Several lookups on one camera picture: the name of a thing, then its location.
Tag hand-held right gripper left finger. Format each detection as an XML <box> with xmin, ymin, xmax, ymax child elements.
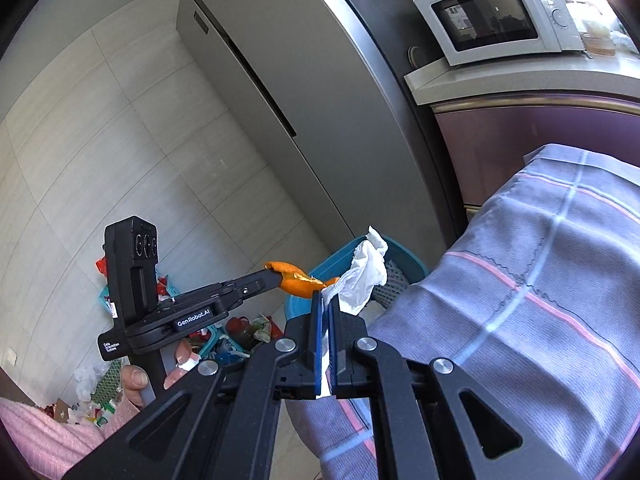
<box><xmin>62</xmin><ymin>290</ymin><xmax>326</xmax><ymax>480</ymax></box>

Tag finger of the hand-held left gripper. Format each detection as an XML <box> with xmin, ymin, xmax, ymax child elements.
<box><xmin>160</xmin><ymin>269</ymin><xmax>283</xmax><ymax>313</ymax></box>

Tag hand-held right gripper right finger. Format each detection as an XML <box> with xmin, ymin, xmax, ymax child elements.
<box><xmin>330</xmin><ymin>296</ymin><xmax>581</xmax><ymax>480</ymax></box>

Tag orange peel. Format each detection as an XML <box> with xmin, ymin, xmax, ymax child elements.
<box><xmin>264</xmin><ymin>260</ymin><xmax>342</xmax><ymax>297</ymax></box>

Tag white tissue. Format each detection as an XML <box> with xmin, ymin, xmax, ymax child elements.
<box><xmin>320</xmin><ymin>225</ymin><xmax>390</xmax><ymax>398</ymax></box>

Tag white lace doily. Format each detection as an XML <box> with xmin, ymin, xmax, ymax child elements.
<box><xmin>372</xmin><ymin>260</ymin><xmax>411</xmax><ymax>308</ymax></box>

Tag blue plastic bin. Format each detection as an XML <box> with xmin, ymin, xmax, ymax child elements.
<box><xmin>285</xmin><ymin>237</ymin><xmax>428</xmax><ymax>321</ymax></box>

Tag person's left forearm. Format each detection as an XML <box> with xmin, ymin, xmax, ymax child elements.
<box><xmin>0</xmin><ymin>394</ymin><xmax>143</xmax><ymax>480</ymax></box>

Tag person's left hand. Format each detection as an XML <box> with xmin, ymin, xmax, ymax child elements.
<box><xmin>119</xmin><ymin>340</ymin><xmax>201</xmax><ymax>410</ymax></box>

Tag pile of packets and bags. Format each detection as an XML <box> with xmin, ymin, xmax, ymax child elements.
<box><xmin>45</xmin><ymin>255</ymin><xmax>273</xmax><ymax>428</ymax></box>

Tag checked purple tablecloth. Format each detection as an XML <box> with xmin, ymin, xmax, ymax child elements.
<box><xmin>285</xmin><ymin>143</ymin><xmax>640</xmax><ymax>480</ymax></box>

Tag grey refrigerator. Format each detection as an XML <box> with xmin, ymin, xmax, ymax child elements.
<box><xmin>175</xmin><ymin>0</ymin><xmax>471</xmax><ymax>261</ymax></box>

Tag purple base cabinets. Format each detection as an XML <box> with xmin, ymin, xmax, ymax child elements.
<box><xmin>431</xmin><ymin>92</ymin><xmax>640</xmax><ymax>221</ymax></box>

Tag white kitchen countertop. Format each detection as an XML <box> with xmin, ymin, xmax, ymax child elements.
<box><xmin>404</xmin><ymin>50</ymin><xmax>640</xmax><ymax>107</ymax></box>

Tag white microwave oven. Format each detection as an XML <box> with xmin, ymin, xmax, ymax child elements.
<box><xmin>412</xmin><ymin>0</ymin><xmax>587</xmax><ymax>67</ymax></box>

